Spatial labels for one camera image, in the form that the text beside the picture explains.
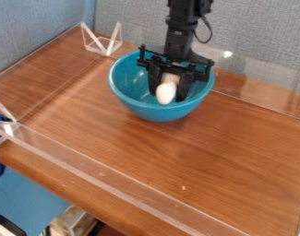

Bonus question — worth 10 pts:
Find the clear acrylic corner bracket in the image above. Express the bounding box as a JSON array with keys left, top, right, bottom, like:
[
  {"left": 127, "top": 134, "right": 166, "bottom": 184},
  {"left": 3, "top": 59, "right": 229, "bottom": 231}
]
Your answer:
[{"left": 81, "top": 22, "right": 122, "bottom": 56}]

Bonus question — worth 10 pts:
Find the black object bottom left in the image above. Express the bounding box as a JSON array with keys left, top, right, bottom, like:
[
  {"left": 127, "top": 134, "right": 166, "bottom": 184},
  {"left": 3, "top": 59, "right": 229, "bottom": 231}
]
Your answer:
[{"left": 0, "top": 215, "right": 27, "bottom": 236}]

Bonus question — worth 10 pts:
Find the clear acrylic back barrier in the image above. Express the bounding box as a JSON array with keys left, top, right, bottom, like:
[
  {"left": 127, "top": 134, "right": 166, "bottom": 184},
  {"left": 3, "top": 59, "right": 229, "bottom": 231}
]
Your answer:
[{"left": 193, "top": 41, "right": 300, "bottom": 119}]

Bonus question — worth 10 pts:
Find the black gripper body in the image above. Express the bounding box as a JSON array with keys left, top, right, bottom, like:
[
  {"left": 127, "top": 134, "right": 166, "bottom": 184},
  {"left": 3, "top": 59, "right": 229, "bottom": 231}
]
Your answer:
[{"left": 137, "top": 18, "right": 214, "bottom": 82}]

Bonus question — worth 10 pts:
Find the clear acrylic barrier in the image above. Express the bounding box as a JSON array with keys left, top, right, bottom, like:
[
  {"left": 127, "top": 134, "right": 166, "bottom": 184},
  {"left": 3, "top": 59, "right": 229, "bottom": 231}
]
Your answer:
[
  {"left": 193, "top": 41, "right": 300, "bottom": 119},
  {"left": 10, "top": 123, "right": 248, "bottom": 236}
]

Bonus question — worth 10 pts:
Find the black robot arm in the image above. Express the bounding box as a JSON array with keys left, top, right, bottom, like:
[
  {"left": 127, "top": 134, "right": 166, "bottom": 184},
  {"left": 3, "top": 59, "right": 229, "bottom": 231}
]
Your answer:
[{"left": 137, "top": 0, "right": 214, "bottom": 102}]

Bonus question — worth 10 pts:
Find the clear acrylic left bracket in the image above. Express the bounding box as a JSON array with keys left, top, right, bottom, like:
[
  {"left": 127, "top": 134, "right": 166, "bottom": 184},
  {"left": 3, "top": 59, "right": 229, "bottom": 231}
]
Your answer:
[{"left": 0, "top": 102, "right": 18, "bottom": 145}]

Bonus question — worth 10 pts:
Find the white brown toy mushroom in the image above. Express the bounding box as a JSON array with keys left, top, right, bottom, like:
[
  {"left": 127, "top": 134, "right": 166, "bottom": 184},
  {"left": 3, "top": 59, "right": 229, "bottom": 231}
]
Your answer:
[{"left": 156, "top": 73, "right": 181, "bottom": 105}]

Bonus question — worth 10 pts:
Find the grey metal object below table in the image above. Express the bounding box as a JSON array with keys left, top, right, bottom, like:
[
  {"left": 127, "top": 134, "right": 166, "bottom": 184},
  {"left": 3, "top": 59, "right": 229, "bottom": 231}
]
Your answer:
[{"left": 40, "top": 206, "right": 97, "bottom": 236}]

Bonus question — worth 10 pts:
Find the blue bowl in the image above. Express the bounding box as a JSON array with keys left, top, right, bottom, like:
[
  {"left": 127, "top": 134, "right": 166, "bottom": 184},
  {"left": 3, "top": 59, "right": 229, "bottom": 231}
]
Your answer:
[{"left": 107, "top": 50, "right": 214, "bottom": 122}]

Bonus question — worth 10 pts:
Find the clear acrylic front barrier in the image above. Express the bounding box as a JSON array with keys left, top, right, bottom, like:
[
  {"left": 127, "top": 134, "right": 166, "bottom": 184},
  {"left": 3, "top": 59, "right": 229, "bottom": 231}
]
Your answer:
[{"left": 10, "top": 123, "right": 248, "bottom": 236}]

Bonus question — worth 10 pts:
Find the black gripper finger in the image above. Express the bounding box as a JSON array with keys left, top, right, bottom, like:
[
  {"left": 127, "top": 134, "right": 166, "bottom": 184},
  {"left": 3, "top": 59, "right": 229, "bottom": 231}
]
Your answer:
[
  {"left": 176, "top": 72, "right": 194, "bottom": 102},
  {"left": 149, "top": 65, "right": 162, "bottom": 94}
]

